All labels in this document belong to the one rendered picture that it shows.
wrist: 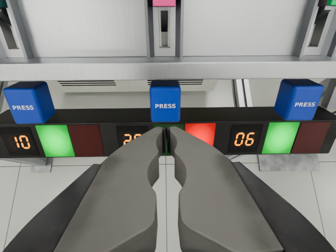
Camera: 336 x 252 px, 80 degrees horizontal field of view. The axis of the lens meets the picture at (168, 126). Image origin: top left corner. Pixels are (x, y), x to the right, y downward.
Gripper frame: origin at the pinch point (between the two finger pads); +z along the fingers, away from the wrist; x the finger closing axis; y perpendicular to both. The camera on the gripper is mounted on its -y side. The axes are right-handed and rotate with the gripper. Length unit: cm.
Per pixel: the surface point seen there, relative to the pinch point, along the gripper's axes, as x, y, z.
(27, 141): -13.4, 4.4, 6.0
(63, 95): -46, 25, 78
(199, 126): 3.2, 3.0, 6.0
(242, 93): 23, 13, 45
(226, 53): 4.6, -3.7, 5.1
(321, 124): 14.8, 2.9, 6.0
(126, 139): -3.9, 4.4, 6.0
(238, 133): 7.1, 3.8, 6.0
